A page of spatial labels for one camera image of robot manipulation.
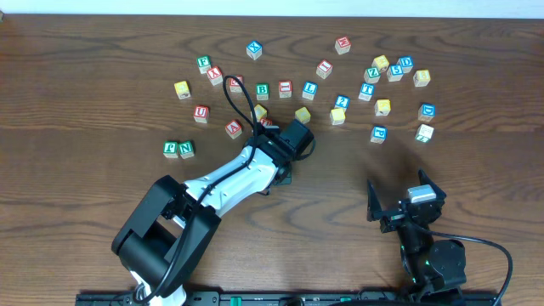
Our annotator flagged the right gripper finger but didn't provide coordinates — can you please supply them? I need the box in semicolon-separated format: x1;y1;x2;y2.
417;168;445;196
366;180;383;221

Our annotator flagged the green B block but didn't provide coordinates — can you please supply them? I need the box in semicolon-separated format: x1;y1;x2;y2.
256;83;269;100

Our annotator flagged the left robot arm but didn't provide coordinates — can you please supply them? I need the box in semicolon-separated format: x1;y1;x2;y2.
111;120;315;305

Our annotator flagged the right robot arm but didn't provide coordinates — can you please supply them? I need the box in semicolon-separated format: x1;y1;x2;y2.
367;170;467;305

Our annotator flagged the red U block centre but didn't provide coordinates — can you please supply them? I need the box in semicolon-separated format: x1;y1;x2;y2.
259;118;273;127

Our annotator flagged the red u block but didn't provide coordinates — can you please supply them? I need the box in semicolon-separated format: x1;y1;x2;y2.
193;105;210;123
259;118;273;127

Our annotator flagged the yellow block centre left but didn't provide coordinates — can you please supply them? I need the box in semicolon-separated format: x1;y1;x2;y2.
252;105;268;122

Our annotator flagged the white green Z block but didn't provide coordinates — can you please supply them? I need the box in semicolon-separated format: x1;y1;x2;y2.
415;124;434;143

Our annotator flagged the red A block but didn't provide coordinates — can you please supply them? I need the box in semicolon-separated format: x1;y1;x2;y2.
225;120;243;139

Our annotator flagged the red I block centre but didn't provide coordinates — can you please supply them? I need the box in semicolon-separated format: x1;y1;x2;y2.
279;80;292;99

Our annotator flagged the red i block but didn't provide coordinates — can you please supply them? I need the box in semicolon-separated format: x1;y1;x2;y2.
279;80;292;99
316;59;333;79

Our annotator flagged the blue L block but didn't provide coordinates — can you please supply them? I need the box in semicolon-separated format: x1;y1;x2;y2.
302;82;318;100

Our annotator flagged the blue block lower right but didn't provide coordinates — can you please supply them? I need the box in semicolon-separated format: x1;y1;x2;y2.
370;126;388;144

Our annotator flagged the yellow block below 2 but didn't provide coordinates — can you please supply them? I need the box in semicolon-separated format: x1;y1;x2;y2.
330;108;346;125

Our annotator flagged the blue D block right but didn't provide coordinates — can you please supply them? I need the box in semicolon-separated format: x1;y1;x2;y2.
418;104;436;122

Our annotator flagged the blue d block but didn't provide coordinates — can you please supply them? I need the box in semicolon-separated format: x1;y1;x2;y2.
397;56;414;74
418;104;436;122

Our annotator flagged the red E block left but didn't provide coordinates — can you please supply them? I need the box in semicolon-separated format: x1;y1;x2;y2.
229;75;243;93

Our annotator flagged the red e block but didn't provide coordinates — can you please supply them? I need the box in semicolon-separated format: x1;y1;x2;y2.
335;37;351;54
229;75;243;93

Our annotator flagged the blue 2 block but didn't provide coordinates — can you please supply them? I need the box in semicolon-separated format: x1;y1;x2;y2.
334;95;350;111

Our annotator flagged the red U block left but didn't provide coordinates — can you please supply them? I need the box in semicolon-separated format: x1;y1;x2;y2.
193;105;210;123

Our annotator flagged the red I block upper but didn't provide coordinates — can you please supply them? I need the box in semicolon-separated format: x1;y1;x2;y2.
316;59;333;79

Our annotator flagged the green N block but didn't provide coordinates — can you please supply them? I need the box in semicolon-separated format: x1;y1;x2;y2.
178;140;195;159

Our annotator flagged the red X block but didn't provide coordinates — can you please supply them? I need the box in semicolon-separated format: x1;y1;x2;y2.
207;66;224;86

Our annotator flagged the blue X block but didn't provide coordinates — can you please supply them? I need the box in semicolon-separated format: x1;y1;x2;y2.
246;41;263;60

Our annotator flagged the yellow 8 block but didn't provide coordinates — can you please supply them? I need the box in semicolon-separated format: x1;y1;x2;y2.
413;70;431;88

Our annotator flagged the blue T block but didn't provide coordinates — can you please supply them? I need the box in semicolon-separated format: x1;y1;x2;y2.
358;82;375;101

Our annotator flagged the green J block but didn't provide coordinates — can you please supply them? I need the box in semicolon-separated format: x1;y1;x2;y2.
163;141;179;158

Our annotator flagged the blue 5 block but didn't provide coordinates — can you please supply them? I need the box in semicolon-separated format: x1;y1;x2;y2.
387;65;404;82

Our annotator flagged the green F block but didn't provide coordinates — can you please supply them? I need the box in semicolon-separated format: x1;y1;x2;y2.
196;55;212;74

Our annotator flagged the yellow block far left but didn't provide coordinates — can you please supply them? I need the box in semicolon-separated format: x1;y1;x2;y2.
174;81;190;99

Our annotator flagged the blue D block upper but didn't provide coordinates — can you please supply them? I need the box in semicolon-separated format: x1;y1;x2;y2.
397;56;414;74

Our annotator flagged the red E block top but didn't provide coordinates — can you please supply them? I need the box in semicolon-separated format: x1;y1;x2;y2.
335;37;351;54

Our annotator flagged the yellow block top right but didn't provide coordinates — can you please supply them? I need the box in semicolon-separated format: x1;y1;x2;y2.
371;55;389;73

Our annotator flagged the left black cable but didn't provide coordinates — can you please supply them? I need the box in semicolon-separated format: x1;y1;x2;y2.
132;75;277;305

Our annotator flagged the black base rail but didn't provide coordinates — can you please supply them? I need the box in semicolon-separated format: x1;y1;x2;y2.
75;291;495;306

